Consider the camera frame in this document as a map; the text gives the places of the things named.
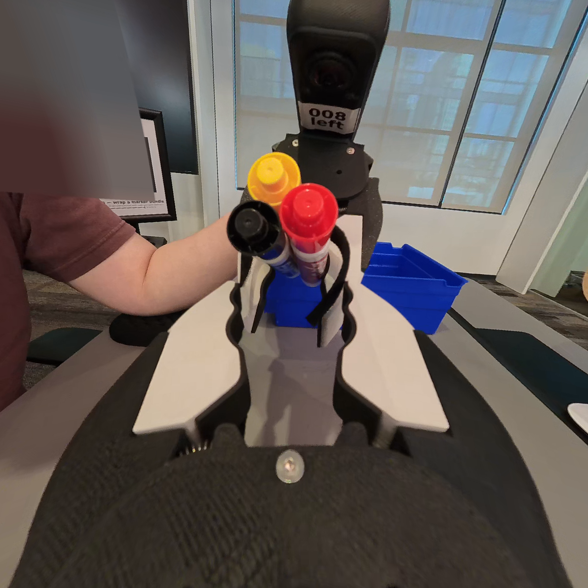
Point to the window with grid frame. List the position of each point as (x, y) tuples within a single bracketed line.
[(459, 115)]

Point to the dark wall panel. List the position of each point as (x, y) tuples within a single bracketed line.
[(170, 69)]

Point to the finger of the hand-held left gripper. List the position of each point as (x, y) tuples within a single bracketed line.
[(248, 282), (333, 321)]

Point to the black capped marker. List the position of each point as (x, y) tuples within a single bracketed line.
[(250, 225)]

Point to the white flat base plate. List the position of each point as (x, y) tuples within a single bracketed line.
[(579, 418)]

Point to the red capped marker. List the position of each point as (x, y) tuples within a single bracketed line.
[(307, 216)]

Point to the yellow highlighter marker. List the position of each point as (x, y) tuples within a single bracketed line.
[(273, 177)]

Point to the black textured pad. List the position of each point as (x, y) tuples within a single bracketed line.
[(142, 328)]

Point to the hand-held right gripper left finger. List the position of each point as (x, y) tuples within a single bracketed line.
[(193, 367)]

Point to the black framed sign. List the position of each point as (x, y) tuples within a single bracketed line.
[(138, 209)]

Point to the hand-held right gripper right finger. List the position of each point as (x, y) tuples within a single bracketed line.
[(390, 367)]

